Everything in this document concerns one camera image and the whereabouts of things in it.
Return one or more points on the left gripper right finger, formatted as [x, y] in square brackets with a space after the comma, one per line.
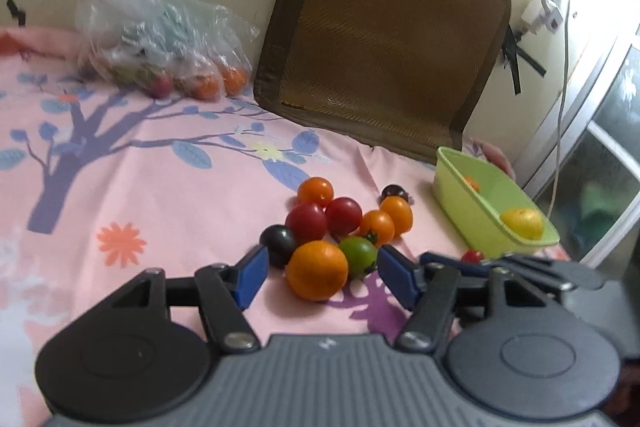
[407, 280]

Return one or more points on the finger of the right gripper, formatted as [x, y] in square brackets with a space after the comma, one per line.
[516, 277]
[548, 273]

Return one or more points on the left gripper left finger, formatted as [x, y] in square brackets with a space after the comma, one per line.
[242, 280]

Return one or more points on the red cherry tomato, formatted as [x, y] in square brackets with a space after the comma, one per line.
[474, 257]

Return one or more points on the dark purple plum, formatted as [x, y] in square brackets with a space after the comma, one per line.
[395, 190]

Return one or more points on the green tomato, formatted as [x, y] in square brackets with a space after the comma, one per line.
[361, 256]

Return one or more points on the black tomato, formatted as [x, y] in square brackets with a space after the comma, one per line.
[280, 243]

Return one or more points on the green plastic basket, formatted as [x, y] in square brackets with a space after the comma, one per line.
[476, 216]

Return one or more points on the sliding glass door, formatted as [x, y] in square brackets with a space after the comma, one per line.
[582, 167]

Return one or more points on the pink deer bedsheet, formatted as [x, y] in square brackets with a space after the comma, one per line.
[97, 185]

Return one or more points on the black tape strips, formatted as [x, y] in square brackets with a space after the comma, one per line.
[511, 52]

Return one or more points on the brown seat cushion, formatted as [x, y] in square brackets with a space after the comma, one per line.
[401, 74]

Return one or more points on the white power strip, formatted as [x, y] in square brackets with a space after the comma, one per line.
[547, 15]

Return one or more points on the clear plastic fruit bag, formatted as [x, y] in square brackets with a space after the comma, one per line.
[163, 47]

